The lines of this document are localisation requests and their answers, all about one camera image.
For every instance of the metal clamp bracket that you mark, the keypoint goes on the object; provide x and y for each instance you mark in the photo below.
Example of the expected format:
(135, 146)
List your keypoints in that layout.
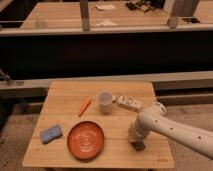
(9, 81)

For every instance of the blue sponge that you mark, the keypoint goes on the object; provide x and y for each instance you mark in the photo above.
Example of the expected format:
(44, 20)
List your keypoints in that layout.
(50, 134)

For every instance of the folded white paper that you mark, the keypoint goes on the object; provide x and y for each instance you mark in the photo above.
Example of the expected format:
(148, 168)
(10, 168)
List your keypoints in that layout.
(106, 23)

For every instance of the orange round plate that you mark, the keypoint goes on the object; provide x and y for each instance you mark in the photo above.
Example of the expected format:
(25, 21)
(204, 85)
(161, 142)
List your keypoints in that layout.
(85, 140)

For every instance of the white paper sheet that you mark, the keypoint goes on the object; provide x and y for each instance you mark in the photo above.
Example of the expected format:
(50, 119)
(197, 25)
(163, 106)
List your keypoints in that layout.
(105, 7)

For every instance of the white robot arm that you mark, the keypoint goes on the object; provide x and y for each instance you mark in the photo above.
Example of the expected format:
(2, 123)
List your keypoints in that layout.
(152, 118)

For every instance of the orange carrot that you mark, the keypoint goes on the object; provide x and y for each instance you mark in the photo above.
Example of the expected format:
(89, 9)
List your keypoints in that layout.
(84, 106)

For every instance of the dark grey eraser block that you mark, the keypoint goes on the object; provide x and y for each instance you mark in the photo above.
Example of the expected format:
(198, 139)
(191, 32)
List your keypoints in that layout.
(139, 146)

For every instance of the white mug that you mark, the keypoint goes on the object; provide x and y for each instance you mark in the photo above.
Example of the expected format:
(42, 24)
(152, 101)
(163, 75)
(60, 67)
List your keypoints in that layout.
(105, 100)

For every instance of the grey metal post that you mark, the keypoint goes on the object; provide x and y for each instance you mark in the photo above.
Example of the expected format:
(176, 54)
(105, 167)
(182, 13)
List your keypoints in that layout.
(84, 15)

